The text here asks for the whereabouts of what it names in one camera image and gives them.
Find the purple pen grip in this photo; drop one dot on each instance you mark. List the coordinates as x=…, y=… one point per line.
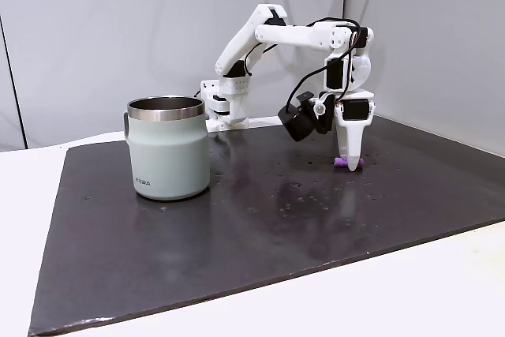
x=340, y=162

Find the black table mat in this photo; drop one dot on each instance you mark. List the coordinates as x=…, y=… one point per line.
x=276, y=226

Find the sage green steel mug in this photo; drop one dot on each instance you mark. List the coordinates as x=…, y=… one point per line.
x=169, y=151

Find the black oval camera box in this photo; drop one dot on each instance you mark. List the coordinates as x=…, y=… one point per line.
x=300, y=122

